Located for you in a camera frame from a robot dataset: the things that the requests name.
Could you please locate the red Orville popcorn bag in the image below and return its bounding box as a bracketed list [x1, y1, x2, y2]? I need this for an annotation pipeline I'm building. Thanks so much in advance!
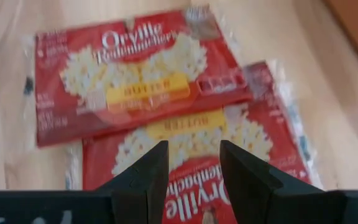
[65, 60, 324, 224]
[23, 4, 254, 149]

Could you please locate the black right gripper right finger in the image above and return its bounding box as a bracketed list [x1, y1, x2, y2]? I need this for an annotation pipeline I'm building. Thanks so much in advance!
[219, 139, 358, 224]

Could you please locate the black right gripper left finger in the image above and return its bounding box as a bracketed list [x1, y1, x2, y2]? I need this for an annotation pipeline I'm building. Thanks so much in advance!
[0, 139, 170, 224]

